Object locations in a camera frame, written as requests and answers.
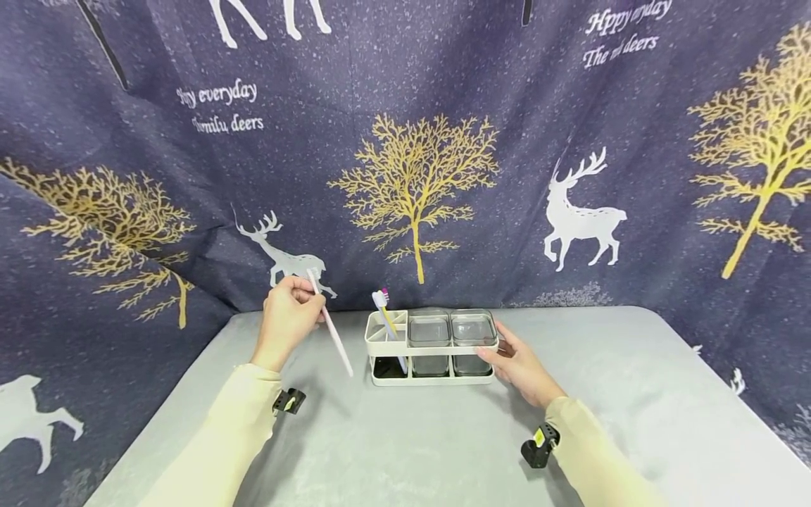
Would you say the person's left hand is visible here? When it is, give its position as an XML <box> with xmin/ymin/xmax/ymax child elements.
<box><xmin>251</xmin><ymin>275</ymin><xmax>328</xmax><ymax>373</ymax></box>

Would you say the pink toothbrush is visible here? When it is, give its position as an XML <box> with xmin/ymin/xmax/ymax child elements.
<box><xmin>306</xmin><ymin>268</ymin><xmax>355</xmax><ymax>378</ymax></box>

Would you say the person's right hand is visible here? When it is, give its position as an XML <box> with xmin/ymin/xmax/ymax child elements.
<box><xmin>475</xmin><ymin>320</ymin><xmax>567</xmax><ymax>411</ymax></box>

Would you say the person's left forearm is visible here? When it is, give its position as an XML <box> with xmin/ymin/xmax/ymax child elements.
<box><xmin>136</xmin><ymin>362</ymin><xmax>284</xmax><ymax>507</ymax></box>

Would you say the black wrist band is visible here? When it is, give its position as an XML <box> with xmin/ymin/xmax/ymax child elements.
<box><xmin>520</xmin><ymin>422</ymin><xmax>562</xmax><ymax>470</ymax></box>
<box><xmin>272</xmin><ymin>387</ymin><xmax>308</xmax><ymax>417</ymax></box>

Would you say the yellow handled toothbrush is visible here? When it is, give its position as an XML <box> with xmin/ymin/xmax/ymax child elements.
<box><xmin>371</xmin><ymin>290</ymin><xmax>408</xmax><ymax>375</ymax></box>

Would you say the clear plastic cup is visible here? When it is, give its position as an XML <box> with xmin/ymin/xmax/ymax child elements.
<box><xmin>450</xmin><ymin>308</ymin><xmax>499</xmax><ymax>377</ymax></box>
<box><xmin>406</xmin><ymin>308</ymin><xmax>453</xmax><ymax>378</ymax></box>

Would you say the person's right forearm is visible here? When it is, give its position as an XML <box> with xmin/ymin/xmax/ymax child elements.
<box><xmin>544</xmin><ymin>395</ymin><xmax>667</xmax><ymax>507</ymax></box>

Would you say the white toothbrush holder rack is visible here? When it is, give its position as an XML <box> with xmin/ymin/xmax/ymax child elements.
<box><xmin>364</xmin><ymin>308</ymin><xmax>502</xmax><ymax>387</ymax></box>

